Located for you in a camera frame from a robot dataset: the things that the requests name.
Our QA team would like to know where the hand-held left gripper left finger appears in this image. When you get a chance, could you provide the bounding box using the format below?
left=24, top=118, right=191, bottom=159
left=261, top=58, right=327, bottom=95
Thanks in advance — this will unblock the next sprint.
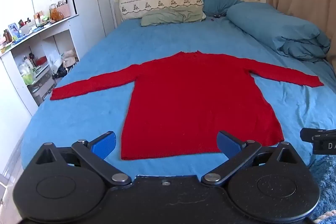
left=34, top=131, right=132, bottom=187

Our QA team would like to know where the pink storage box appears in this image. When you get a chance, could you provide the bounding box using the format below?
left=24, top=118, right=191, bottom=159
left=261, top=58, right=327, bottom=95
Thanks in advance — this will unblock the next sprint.
left=56, top=4, right=71, bottom=18

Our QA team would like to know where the blue pillow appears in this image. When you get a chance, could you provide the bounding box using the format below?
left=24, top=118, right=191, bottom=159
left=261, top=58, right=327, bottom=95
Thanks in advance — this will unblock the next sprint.
left=201, top=0, right=244, bottom=17

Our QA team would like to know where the red knit sweater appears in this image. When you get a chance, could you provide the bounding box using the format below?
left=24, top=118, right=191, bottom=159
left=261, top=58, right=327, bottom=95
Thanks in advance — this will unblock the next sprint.
left=50, top=50, right=324, bottom=161

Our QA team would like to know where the green plastic bag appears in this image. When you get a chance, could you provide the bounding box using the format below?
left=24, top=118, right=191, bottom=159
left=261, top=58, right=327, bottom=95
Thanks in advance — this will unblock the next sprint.
left=21, top=70, right=36, bottom=86

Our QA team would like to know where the blue duvet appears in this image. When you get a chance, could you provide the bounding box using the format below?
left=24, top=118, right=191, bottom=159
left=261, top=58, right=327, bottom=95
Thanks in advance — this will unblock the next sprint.
left=226, top=1, right=332, bottom=63

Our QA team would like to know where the green pillow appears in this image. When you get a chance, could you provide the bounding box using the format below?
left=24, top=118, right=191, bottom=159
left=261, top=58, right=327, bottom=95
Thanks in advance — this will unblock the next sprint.
left=140, top=7, right=206, bottom=27

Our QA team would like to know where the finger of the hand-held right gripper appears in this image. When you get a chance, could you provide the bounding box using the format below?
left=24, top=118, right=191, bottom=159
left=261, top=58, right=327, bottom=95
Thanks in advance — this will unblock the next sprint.
left=300, top=128, right=336, bottom=143

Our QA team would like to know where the blue bed sheet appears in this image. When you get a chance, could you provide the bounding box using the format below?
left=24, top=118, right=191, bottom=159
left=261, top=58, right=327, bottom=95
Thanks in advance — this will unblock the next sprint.
left=20, top=13, right=336, bottom=178

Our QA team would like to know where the blue shaggy rug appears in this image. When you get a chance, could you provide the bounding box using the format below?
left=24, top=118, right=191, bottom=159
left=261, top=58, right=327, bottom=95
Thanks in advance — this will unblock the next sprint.
left=309, top=155, right=336, bottom=224

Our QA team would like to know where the white shelf unit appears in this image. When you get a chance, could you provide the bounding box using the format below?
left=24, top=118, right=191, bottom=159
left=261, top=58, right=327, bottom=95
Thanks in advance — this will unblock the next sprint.
left=0, top=13, right=79, bottom=117

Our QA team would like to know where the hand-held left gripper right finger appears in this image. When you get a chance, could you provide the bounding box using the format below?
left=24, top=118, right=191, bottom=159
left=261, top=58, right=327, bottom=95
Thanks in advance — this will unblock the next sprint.
left=201, top=131, right=301, bottom=186

